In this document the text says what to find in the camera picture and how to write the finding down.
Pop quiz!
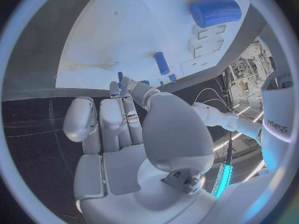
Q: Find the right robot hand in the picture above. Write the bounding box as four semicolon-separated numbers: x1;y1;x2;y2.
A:
62;76;219;224

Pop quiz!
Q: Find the thin blue peg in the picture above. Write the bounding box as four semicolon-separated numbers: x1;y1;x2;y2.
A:
116;71;124;90

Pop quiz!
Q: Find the white task board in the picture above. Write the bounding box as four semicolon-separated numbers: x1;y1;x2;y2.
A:
55;0;253;90

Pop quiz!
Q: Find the black lamp stand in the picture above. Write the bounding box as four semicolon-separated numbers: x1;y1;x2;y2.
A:
224;130;235;163

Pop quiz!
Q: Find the glowing light bar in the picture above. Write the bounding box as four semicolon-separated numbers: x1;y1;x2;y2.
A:
210;160;234;200

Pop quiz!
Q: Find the long blue cylinder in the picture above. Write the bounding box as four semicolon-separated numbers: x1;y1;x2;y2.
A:
153;51;171;76

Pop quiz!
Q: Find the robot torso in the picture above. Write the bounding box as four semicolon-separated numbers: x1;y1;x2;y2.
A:
259;72;295;173

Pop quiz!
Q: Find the large blue cylinder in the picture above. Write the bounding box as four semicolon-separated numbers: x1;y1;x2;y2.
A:
188;0;243;28

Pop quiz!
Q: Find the white cable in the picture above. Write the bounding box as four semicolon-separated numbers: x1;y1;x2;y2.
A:
200;98;234;112
193;87;235;113

